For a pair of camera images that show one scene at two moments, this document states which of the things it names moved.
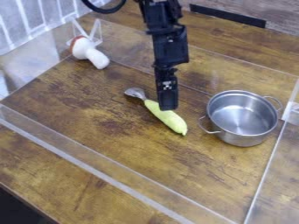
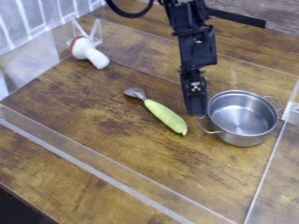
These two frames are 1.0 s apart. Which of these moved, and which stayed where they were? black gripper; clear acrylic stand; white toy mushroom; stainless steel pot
Moved: black gripper
Stayed: stainless steel pot; clear acrylic stand; white toy mushroom
